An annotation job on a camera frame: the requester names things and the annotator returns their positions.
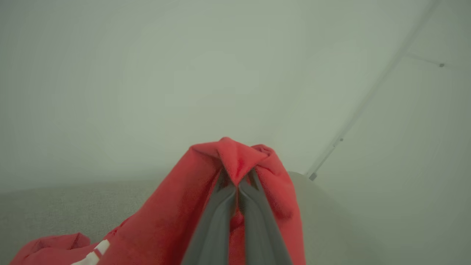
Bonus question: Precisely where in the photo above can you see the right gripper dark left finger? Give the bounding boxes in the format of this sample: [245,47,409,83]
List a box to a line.
[181,167,238,265]

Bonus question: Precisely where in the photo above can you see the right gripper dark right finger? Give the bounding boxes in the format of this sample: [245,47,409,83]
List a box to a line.
[238,167,293,265]

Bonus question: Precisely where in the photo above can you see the red garment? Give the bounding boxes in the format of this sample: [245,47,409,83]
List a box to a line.
[9,137,307,265]

